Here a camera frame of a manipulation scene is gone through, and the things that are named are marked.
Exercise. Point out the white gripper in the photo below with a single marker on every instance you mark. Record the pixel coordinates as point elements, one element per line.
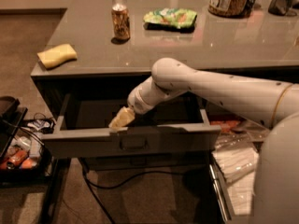
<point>138,104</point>

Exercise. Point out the grey top drawer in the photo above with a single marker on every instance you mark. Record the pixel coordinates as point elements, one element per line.
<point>82,131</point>

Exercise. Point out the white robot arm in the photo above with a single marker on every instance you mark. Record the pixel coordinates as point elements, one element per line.
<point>273,104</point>

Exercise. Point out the grey bottom drawer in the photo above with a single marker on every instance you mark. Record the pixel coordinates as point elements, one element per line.
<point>142,161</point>

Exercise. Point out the grey side drawer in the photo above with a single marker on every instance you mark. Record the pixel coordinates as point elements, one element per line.
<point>233,164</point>

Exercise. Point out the grey counter cabinet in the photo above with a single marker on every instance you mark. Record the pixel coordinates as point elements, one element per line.
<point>261,46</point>

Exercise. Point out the yellow sponge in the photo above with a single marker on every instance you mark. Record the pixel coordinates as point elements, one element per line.
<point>55,56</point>

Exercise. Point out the orange soda can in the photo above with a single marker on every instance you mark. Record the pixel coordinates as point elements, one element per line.
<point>121,23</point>

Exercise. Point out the black cart with clutter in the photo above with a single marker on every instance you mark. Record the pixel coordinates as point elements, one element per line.
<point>26,165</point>

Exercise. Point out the green chip bag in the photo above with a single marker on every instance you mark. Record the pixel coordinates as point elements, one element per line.
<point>178,18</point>

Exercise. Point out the dark glass pitcher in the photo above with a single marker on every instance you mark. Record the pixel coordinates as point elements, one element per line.
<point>282,8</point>

